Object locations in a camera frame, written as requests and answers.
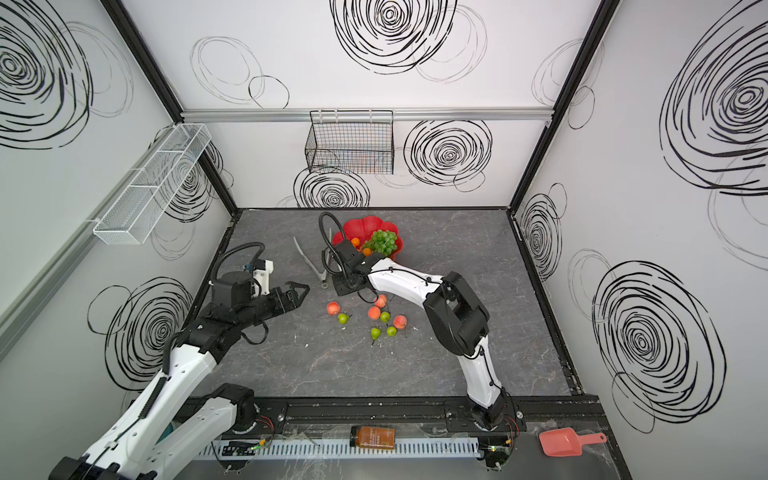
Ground black wire basket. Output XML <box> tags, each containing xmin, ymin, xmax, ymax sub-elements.
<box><xmin>304</xmin><ymin>109</ymin><xmax>395</xmax><ymax>175</ymax></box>

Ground white slotted cable duct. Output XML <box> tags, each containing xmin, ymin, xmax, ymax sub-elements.
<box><xmin>195</xmin><ymin>437</ymin><xmax>482</xmax><ymax>461</ymax></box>

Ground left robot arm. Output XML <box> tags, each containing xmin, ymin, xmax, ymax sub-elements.
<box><xmin>49</xmin><ymin>281</ymin><xmax>310</xmax><ymax>479</ymax></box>

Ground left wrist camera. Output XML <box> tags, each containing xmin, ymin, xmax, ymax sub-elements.
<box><xmin>209</xmin><ymin>259</ymin><xmax>274</xmax><ymax>308</ymax></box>

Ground green fake grape bunch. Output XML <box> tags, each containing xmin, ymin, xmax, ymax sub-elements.
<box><xmin>362</xmin><ymin>230</ymin><xmax>398</xmax><ymax>257</ymax></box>

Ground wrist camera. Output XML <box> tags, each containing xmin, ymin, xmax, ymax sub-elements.
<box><xmin>209</xmin><ymin>259</ymin><xmax>274</xmax><ymax>308</ymax></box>
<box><xmin>334</xmin><ymin>240</ymin><xmax>366</xmax><ymax>268</ymax></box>

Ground red flower-shaped fruit bowl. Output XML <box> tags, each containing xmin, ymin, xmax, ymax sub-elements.
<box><xmin>331</xmin><ymin>216</ymin><xmax>404</xmax><ymax>260</ymax></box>

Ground black mounting rail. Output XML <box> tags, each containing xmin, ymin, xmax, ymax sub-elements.
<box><xmin>236</xmin><ymin>395</ymin><xmax>605</xmax><ymax>433</ymax></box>

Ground metal kitchen tongs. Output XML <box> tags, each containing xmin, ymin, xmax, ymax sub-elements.
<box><xmin>292</xmin><ymin>227</ymin><xmax>334</xmax><ymax>290</ymax></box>

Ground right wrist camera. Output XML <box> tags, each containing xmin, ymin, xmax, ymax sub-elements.
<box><xmin>334</xmin><ymin>240</ymin><xmax>366</xmax><ymax>268</ymax></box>

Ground pink plastic scoop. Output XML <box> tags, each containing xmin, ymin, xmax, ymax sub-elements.
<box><xmin>539</xmin><ymin>428</ymin><xmax>607</xmax><ymax>458</ymax></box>

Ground white mesh wall shelf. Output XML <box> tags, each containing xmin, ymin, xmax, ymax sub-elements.
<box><xmin>93</xmin><ymin>123</ymin><xmax>211</xmax><ymax>245</ymax></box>

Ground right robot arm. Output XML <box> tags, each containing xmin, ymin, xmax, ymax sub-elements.
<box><xmin>330</xmin><ymin>247</ymin><xmax>506</xmax><ymax>430</ymax></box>

